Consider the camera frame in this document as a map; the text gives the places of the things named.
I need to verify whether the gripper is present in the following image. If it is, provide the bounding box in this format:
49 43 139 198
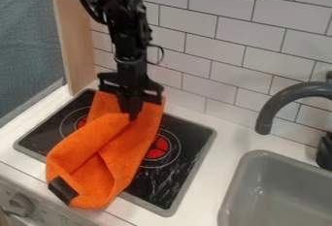
95 54 166 121

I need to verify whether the orange cloth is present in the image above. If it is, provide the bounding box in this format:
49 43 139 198
44 90 168 210

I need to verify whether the toy stove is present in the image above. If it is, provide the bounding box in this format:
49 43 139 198
13 88 218 218

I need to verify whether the tap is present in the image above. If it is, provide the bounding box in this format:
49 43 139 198
253 71 332 172

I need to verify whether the toy sink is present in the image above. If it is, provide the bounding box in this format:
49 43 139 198
216 149 332 226

